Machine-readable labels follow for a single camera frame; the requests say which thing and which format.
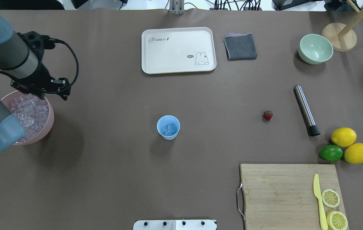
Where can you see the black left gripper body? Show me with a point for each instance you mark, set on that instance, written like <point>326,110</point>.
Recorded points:
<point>43,75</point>

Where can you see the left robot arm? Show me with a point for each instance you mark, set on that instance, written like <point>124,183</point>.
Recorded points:
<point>21,64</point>

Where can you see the pink bowl of ice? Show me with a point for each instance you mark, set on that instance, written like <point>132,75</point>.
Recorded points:
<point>35,115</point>

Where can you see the light blue plastic cup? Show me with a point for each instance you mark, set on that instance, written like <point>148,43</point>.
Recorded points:
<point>168,127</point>

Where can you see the wooden cup tree stand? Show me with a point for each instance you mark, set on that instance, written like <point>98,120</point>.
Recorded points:
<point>341,36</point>

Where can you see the cream rabbit tray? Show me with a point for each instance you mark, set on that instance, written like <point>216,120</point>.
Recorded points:
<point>177,50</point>

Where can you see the grey folded cloth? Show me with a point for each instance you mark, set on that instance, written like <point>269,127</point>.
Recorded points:
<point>240,47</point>

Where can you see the red strawberry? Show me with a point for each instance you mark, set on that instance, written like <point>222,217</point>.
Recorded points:
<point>267,115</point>

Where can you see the wooden cutting board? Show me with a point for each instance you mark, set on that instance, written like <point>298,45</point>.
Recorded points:
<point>280,196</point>

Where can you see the mint green bowl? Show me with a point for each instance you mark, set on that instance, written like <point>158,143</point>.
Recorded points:
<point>315,49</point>

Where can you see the steel muddler black tip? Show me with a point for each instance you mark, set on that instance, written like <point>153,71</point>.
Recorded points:
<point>307,115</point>

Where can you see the yellow plastic knife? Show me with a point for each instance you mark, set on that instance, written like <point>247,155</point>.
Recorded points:
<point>317,193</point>

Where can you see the green lime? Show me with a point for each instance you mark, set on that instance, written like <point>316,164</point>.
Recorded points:
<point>331,153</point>

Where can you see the yellow lemon far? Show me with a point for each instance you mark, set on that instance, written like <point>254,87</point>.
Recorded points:
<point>343,137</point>

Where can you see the yellow lemon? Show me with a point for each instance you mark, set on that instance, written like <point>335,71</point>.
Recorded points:
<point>354,153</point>
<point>343,137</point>

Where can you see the lemon slice upper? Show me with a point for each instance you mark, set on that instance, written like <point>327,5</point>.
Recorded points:
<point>330,198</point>

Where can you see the lemon slice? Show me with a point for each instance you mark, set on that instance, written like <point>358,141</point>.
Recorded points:
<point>330,198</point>
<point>337,220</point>

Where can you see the yellow lemon near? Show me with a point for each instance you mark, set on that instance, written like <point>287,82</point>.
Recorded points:
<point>354,153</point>

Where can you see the lemon slice lower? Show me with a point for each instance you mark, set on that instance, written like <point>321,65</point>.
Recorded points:
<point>337,220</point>

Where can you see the aluminium frame post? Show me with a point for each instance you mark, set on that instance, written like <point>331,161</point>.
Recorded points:
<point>176,7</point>

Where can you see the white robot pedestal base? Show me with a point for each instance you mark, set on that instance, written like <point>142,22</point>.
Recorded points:
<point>176,224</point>

